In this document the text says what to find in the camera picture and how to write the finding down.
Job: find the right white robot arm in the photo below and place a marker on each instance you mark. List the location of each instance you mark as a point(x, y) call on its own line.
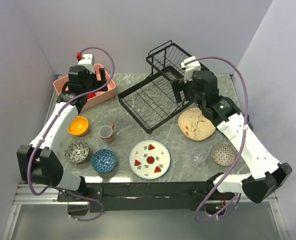
point(266, 172)

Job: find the clear plastic cup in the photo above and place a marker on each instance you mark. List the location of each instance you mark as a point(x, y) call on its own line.
point(198, 157)

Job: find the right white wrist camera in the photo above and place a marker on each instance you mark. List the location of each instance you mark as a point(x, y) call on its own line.
point(190, 65)

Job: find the orange bowl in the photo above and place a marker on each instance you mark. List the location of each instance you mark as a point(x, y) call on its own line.
point(79, 126)

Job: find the black wire dish rack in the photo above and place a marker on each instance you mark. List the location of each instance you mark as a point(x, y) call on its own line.
point(151, 102)

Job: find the white watermelon plate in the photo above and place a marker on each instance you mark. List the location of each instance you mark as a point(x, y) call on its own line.
point(149, 159)

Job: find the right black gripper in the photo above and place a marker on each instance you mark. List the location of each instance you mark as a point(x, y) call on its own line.
point(176, 87)

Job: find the pink coffee mug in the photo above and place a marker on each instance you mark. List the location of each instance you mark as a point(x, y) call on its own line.
point(106, 133)

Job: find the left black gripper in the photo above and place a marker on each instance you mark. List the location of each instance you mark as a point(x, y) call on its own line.
point(102, 74)

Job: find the beige bird plate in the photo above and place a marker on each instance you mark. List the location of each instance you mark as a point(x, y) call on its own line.
point(195, 125)

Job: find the pink compartment tray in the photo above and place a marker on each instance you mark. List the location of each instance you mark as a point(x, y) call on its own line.
point(100, 97)

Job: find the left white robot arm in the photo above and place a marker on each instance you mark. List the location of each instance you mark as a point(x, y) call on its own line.
point(38, 162)

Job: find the red patterned small bowl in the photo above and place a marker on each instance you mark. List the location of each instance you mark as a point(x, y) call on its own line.
point(223, 154)

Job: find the red item in tray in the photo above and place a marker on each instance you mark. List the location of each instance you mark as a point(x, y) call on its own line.
point(91, 95)

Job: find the grey patterned bowl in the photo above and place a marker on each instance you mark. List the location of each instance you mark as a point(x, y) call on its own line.
point(77, 152)

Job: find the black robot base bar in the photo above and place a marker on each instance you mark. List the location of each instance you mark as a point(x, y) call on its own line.
point(150, 195)

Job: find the blue triangle pattern bowl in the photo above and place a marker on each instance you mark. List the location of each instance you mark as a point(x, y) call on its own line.
point(103, 161)

